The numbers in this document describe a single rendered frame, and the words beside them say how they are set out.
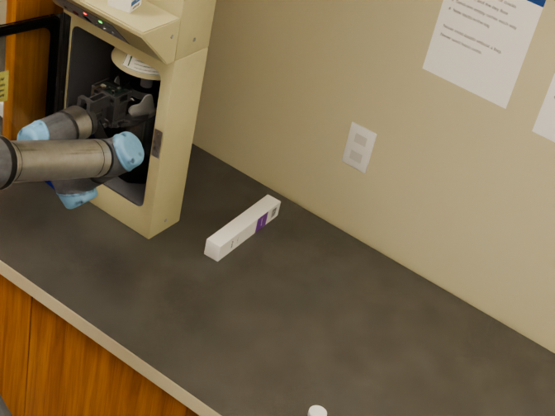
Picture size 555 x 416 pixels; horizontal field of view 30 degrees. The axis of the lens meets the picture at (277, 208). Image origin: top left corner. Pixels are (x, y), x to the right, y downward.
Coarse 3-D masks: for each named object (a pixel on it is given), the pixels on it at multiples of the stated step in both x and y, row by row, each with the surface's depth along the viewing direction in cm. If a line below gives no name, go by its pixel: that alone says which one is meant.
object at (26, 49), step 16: (48, 16) 222; (32, 32) 221; (48, 32) 224; (0, 48) 217; (16, 48) 220; (32, 48) 223; (48, 48) 227; (0, 64) 220; (16, 64) 223; (32, 64) 226; (48, 64) 229; (0, 80) 222; (16, 80) 225; (32, 80) 228; (0, 96) 224; (16, 96) 227; (32, 96) 231; (0, 112) 227; (16, 112) 230; (32, 112) 234; (0, 128) 229; (16, 128) 233
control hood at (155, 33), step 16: (80, 0) 205; (96, 0) 205; (144, 0) 209; (96, 16) 206; (112, 16) 201; (128, 16) 203; (144, 16) 204; (160, 16) 205; (128, 32) 202; (144, 32) 199; (160, 32) 203; (176, 32) 207; (144, 48) 208; (160, 48) 205
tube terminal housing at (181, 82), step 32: (160, 0) 208; (192, 0) 206; (96, 32) 222; (192, 32) 212; (160, 64) 215; (192, 64) 218; (160, 96) 218; (192, 96) 224; (160, 128) 222; (192, 128) 231; (160, 160) 226; (160, 192) 233; (128, 224) 241; (160, 224) 240
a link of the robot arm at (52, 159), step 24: (0, 144) 176; (24, 144) 182; (48, 144) 187; (72, 144) 192; (96, 144) 198; (120, 144) 201; (0, 168) 174; (24, 168) 181; (48, 168) 186; (72, 168) 191; (96, 168) 197; (120, 168) 204
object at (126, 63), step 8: (112, 56) 227; (120, 56) 224; (128, 56) 223; (120, 64) 224; (128, 64) 223; (136, 64) 222; (144, 64) 222; (128, 72) 223; (136, 72) 223; (144, 72) 222; (152, 72) 222
